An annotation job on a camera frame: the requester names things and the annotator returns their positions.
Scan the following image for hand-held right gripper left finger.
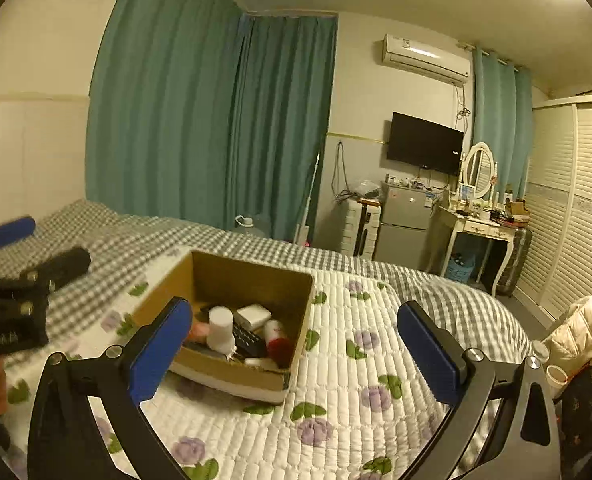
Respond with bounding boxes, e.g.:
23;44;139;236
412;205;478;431
27;296;194;480

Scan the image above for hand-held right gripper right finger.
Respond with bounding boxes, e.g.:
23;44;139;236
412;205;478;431
397;301;562;480

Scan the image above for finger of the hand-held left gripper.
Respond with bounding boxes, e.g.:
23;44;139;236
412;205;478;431
0;216;37;252
18;247;92;295

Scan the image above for large white bottle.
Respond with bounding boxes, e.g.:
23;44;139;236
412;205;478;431
207;306;237;356

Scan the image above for black remote control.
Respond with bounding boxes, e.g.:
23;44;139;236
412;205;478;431
231;322;267;357

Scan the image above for white charger adapter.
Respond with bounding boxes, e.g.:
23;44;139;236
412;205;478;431
236;304;271;331

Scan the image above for small white red-capped bottle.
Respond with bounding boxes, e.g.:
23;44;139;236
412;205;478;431
263;319;293;367

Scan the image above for white floral quilted mat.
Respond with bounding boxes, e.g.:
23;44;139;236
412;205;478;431
6;247;481;480

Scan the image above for blue plastic basket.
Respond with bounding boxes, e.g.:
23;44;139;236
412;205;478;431
446;255;476;282

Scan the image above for dark suitcase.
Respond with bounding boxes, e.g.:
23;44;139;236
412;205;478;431
500;227;532;297

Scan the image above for grey small fridge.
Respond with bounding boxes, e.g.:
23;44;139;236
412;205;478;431
373;182;439;263

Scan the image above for white dressing table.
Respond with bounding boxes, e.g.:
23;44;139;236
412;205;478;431
433;202;519;296

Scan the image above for white suitcase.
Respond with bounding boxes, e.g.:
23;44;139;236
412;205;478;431
338;197;381;258

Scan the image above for white puffer jacket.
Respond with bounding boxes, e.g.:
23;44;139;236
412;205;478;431
540;296;592;373

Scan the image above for clear water jug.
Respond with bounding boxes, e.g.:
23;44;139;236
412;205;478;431
235;215;269;239

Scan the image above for dark patterned cloth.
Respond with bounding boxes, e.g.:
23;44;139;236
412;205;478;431
558;355;592;480

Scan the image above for clear plastic bag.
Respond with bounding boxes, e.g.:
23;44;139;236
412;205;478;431
353;178;383;198

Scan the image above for wide teal curtain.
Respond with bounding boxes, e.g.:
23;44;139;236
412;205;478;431
86;0;249;231

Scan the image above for oval white vanity mirror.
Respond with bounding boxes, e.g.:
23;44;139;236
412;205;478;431
462;142;499;201

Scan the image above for white mop pole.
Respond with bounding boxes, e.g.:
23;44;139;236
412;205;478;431
296;152;321;245

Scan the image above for white louvred wardrobe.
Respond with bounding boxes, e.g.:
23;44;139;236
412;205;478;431
516;92;592;321

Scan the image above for narrow teal curtain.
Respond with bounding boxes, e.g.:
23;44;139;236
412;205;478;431
470;47;534;196

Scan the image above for teal corner curtain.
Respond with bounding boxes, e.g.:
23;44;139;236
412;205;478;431
226;15;337;246

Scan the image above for white air conditioner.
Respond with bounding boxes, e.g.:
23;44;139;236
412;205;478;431
381;34;471;85

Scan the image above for hanging wall cables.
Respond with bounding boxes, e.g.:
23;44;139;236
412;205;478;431
332;141;349;202

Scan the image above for black wall television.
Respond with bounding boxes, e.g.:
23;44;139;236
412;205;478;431
387;112;465;177

